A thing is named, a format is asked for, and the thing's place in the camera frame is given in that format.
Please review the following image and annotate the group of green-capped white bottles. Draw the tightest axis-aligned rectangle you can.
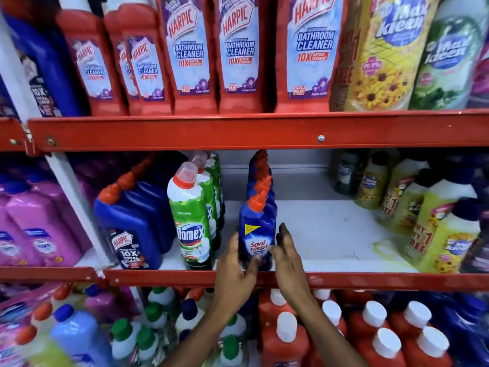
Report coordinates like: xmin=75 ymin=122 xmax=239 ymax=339
xmin=110 ymin=286 xmax=250 ymax=367

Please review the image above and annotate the person's right forearm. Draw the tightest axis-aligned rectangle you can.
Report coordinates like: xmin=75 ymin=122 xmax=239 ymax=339
xmin=294 ymin=302 xmax=369 ymax=367

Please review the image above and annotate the pink plastic refill packet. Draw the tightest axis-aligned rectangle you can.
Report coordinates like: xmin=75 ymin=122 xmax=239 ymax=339
xmin=0 ymin=283 xmax=63 ymax=367

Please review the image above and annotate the row of small blue bottles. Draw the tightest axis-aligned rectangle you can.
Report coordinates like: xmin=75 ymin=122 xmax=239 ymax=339
xmin=246 ymin=150 xmax=278 ymax=222

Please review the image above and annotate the white green floor cleaner bottle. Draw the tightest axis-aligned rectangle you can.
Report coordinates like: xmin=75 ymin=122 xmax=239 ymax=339
xmin=408 ymin=0 xmax=489 ymax=110

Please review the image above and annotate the group of red white-capped bottles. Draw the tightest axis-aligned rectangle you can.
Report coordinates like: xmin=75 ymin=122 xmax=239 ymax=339
xmin=258 ymin=288 xmax=456 ymax=367

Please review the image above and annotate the dark purple floor cleaner bottle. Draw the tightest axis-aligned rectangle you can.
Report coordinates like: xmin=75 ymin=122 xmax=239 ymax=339
xmin=458 ymin=210 xmax=489 ymax=274

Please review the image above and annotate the green white toilet cleaner bottle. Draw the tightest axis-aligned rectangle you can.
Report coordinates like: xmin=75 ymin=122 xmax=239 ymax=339
xmin=167 ymin=161 xmax=214 ymax=270
xmin=206 ymin=152 xmax=226 ymax=228
xmin=190 ymin=151 xmax=222 ymax=252

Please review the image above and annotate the group of dark purple bottles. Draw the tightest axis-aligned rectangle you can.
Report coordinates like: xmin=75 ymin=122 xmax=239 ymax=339
xmin=68 ymin=153 xmax=153 ymax=206

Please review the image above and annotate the pink purple cleaner bottle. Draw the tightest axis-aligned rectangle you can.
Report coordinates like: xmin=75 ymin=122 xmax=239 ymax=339
xmin=5 ymin=189 xmax=83 ymax=268
xmin=26 ymin=173 xmax=93 ymax=253
xmin=0 ymin=182 xmax=40 ymax=267

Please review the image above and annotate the row of red cleaner bottles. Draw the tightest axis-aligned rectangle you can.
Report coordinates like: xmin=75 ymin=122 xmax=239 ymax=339
xmin=55 ymin=0 xmax=349 ymax=117

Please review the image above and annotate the group of yellow-green cleaner bottles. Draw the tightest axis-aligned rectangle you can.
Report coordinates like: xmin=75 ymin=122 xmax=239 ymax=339
xmin=329 ymin=149 xmax=485 ymax=274

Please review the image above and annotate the large blue orange-capped cleaner bottle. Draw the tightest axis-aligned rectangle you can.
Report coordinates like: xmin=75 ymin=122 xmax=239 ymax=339
xmin=130 ymin=153 xmax=184 ymax=211
xmin=116 ymin=171 xmax=175 ymax=254
xmin=93 ymin=183 xmax=164 ymax=270

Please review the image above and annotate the person's left hand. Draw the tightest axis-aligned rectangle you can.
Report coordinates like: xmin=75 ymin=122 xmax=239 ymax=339
xmin=212 ymin=231 xmax=263 ymax=318

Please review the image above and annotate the white shelf board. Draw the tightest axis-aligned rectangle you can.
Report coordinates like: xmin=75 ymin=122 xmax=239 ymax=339
xmin=74 ymin=200 xmax=419 ymax=272

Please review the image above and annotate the long red shelf beam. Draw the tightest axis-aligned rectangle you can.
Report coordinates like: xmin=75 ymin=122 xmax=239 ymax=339
xmin=103 ymin=269 xmax=489 ymax=293
xmin=27 ymin=109 xmax=489 ymax=154

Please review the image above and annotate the white shelf upright post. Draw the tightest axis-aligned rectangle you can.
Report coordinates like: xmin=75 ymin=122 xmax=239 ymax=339
xmin=0 ymin=11 xmax=112 ymax=266

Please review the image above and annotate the yellow flower-print floor cleaner bottle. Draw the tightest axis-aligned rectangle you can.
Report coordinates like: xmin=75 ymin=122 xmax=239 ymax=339
xmin=329 ymin=0 xmax=442 ymax=112

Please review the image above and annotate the person's left forearm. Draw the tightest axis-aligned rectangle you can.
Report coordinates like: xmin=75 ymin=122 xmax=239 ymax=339
xmin=162 ymin=307 xmax=241 ymax=367

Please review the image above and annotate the orange-capped yellow bottle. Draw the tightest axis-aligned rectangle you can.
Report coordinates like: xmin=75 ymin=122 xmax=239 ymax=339
xmin=31 ymin=284 xmax=88 ymax=329
xmin=15 ymin=324 xmax=73 ymax=367

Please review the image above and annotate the light blue cleaner bottle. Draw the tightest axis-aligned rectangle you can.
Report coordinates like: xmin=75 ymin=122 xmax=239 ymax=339
xmin=50 ymin=304 xmax=113 ymax=367

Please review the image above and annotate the small blue toilet cleaner bottle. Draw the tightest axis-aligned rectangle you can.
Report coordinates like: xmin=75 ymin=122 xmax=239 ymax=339
xmin=239 ymin=194 xmax=276 ymax=272

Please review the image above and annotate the pink floor cleaner bottle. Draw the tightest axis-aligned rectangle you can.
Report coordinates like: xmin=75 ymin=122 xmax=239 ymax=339
xmin=467 ymin=38 xmax=489 ymax=109

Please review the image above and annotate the short red shelf beam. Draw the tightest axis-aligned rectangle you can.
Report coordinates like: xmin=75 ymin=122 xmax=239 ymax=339
xmin=0 ymin=117 xmax=30 ymax=152
xmin=0 ymin=266 xmax=101 ymax=284

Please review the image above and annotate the group of deep blue bottles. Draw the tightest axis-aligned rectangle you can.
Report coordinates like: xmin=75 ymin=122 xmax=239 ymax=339
xmin=432 ymin=292 xmax=489 ymax=367

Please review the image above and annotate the purple blue-capped bottle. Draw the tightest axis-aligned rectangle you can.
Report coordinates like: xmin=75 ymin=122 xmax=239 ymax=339
xmin=83 ymin=283 xmax=140 ymax=323

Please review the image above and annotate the blue-capped white bottle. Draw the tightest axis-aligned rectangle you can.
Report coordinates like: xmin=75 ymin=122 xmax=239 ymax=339
xmin=175 ymin=298 xmax=206 ymax=342

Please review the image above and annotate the dark blue cleaner bottle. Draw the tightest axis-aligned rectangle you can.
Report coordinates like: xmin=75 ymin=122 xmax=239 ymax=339
xmin=0 ymin=0 xmax=84 ymax=119

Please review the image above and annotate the person's right hand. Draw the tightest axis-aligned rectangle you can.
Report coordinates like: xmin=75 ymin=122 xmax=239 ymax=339
xmin=269 ymin=222 xmax=315 ymax=312

